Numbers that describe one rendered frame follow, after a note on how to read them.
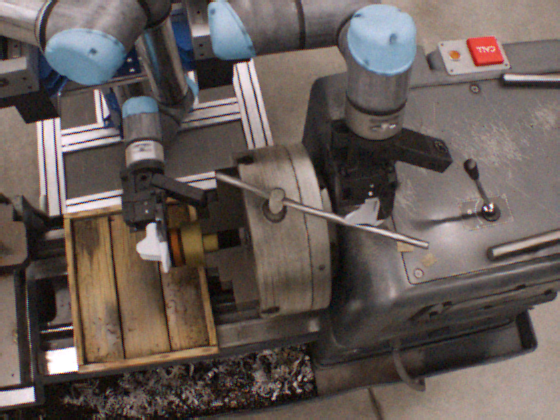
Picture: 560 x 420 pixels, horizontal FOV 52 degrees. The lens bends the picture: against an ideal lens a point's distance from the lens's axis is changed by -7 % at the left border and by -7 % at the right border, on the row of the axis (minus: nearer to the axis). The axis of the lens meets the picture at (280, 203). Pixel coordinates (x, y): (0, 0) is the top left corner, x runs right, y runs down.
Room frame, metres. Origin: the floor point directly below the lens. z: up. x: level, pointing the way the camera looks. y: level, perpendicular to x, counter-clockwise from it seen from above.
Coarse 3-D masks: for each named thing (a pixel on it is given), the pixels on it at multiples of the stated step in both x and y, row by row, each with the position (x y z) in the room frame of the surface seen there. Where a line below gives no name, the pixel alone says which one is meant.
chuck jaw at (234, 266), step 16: (208, 256) 0.30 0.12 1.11; (224, 256) 0.30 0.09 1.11; (240, 256) 0.31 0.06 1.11; (224, 272) 0.27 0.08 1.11; (240, 272) 0.28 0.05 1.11; (224, 288) 0.25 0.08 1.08; (240, 288) 0.25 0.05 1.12; (256, 288) 0.25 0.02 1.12; (240, 304) 0.22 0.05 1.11; (256, 304) 0.23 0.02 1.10
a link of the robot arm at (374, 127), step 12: (348, 108) 0.38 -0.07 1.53; (348, 120) 0.37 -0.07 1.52; (360, 120) 0.37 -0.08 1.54; (372, 120) 0.36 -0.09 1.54; (384, 120) 0.37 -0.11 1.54; (396, 120) 0.37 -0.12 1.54; (360, 132) 0.36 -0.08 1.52; (372, 132) 0.36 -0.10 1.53; (384, 132) 0.36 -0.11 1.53; (396, 132) 0.37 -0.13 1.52
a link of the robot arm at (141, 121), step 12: (144, 96) 0.61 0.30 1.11; (132, 108) 0.58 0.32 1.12; (144, 108) 0.58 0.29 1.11; (156, 108) 0.60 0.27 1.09; (132, 120) 0.55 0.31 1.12; (144, 120) 0.55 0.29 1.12; (156, 120) 0.56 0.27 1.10; (132, 132) 0.52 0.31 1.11; (144, 132) 0.53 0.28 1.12; (156, 132) 0.54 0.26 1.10
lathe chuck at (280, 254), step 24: (240, 168) 0.43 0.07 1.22; (264, 168) 0.43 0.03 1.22; (288, 168) 0.44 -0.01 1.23; (288, 192) 0.39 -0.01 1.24; (264, 216) 0.34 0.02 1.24; (288, 216) 0.35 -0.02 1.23; (264, 240) 0.31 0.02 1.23; (288, 240) 0.31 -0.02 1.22; (264, 264) 0.27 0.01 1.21; (288, 264) 0.28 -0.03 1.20; (264, 288) 0.24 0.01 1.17; (288, 288) 0.25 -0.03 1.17; (288, 312) 0.22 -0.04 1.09
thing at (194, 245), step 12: (180, 228) 0.35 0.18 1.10; (192, 228) 0.34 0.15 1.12; (168, 240) 0.32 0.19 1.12; (180, 240) 0.32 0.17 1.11; (192, 240) 0.32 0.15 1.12; (204, 240) 0.33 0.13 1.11; (216, 240) 0.33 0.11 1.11; (180, 252) 0.30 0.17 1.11; (192, 252) 0.30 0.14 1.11; (204, 252) 0.31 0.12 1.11; (180, 264) 0.28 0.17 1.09; (192, 264) 0.29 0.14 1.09; (204, 264) 0.29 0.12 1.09
